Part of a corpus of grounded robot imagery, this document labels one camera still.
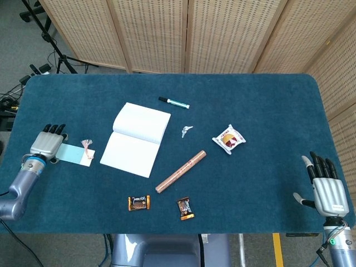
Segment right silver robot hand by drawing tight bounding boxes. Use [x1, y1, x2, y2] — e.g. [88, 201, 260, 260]
[293, 151, 350, 217]

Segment wooden rattan folding screen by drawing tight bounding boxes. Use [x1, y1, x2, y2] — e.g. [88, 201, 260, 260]
[38, 0, 356, 201]

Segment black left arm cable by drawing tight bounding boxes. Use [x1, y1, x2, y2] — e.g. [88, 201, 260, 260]
[0, 191, 45, 267]

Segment open white notebook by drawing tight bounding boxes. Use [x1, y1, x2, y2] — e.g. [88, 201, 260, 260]
[99, 102, 172, 178]

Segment white cake snack packet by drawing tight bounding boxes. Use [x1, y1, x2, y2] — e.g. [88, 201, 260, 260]
[211, 123, 247, 155]

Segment blue bookmark with pink tassel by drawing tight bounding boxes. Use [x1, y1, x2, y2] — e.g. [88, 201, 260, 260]
[57, 139, 96, 167]

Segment dark blue table cloth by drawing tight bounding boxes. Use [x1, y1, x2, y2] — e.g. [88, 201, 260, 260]
[0, 72, 348, 234]

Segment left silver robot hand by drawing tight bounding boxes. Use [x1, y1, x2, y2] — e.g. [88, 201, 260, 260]
[29, 123, 68, 164]

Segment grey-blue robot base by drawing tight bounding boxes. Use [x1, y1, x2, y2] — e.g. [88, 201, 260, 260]
[111, 233, 231, 267]

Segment black floor cables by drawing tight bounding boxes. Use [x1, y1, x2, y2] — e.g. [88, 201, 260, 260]
[0, 75, 28, 131]

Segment black tripod stand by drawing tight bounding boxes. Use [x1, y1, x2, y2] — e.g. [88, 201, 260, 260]
[19, 0, 98, 75]

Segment brown paper roll tube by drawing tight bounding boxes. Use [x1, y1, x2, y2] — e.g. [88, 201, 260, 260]
[155, 150, 207, 194]

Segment black gold Nextar packet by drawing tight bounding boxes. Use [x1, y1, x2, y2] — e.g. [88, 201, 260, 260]
[176, 196, 196, 221]
[127, 194, 151, 212]

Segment white marker with black cap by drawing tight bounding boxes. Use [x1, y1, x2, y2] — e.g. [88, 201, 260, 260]
[158, 96, 191, 110]

